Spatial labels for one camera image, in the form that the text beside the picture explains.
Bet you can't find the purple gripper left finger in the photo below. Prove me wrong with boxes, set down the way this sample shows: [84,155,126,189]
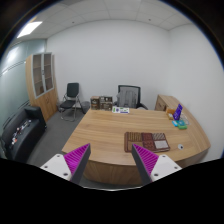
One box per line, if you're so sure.
[41,144,91,184]

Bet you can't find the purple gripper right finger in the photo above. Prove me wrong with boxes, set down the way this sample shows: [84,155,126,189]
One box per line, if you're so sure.
[132,144,181,185]

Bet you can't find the brown patchwork towel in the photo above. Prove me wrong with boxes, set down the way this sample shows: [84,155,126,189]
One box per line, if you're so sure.
[124,132,170,152]

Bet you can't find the small white round object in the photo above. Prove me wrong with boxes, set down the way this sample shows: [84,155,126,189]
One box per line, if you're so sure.
[178,144,184,150]

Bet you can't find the green blue small boxes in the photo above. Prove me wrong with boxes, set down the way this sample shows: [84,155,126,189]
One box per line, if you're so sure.
[172,120,187,130]

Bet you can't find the wooden desk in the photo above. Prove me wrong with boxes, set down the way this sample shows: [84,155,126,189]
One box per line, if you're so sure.
[63,109,210,185]

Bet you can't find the orange small box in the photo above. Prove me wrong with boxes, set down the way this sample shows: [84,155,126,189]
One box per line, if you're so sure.
[166,107,176,115]

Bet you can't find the purple standing card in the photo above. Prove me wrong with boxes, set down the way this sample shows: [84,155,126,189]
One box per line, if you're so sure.
[173,104,183,120]

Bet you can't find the black visitor chair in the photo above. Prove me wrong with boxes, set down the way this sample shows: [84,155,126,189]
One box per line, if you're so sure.
[59,82,80,122]

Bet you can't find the black leather sofa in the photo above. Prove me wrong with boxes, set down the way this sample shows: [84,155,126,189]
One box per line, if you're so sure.
[0,106,46,163]

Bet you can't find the white green leaflet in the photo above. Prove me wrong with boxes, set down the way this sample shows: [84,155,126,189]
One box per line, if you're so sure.
[112,106,130,114]

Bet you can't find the brown cardboard box left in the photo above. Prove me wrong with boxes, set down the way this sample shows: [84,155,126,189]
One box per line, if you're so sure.
[90,96,100,110]

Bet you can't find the brown cardboard box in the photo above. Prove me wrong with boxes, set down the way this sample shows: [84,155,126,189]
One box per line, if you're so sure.
[90,96,100,110]
[100,96,113,111]

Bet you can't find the brown cardboard box right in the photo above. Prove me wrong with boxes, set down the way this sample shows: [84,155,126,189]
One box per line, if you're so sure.
[100,96,113,111]

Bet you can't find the black mesh office chair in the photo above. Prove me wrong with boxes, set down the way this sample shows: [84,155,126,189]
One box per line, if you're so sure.
[114,85,147,109]

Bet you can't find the wooden glass-door cabinet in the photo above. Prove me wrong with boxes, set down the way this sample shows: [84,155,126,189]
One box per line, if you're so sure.
[25,53,57,121]

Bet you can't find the ceiling light panel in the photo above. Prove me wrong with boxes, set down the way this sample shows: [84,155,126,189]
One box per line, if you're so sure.
[18,21,42,38]

